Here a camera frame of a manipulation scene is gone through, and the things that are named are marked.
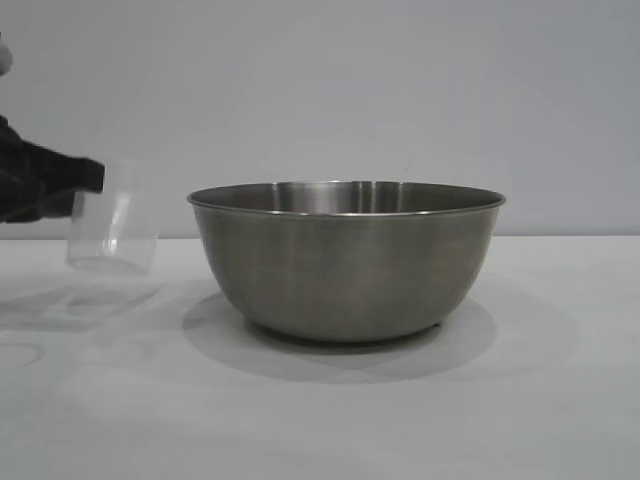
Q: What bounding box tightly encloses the clear plastic measuring cup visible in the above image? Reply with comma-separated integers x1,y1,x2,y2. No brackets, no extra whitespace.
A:
66,159,162,277

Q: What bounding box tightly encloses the stainless steel mixing bowl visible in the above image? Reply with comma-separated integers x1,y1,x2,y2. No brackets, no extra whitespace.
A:
186,180,507,345

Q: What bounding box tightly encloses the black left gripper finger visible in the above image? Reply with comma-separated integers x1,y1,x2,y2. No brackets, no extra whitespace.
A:
0,188,85,225
0,114,107,201

